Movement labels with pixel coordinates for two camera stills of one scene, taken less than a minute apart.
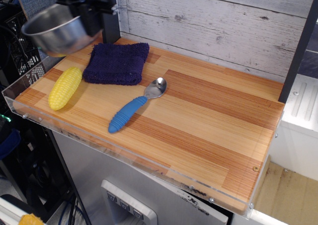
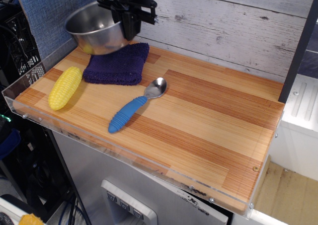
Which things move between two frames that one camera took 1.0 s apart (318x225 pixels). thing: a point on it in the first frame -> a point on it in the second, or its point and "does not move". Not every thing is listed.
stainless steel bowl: (54, 30) -> (97, 32)
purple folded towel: (116, 64) does not move
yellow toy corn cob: (64, 88) does not move
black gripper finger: (92, 18) -> (131, 24)
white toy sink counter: (296, 145) does not move
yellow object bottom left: (30, 219) does not move
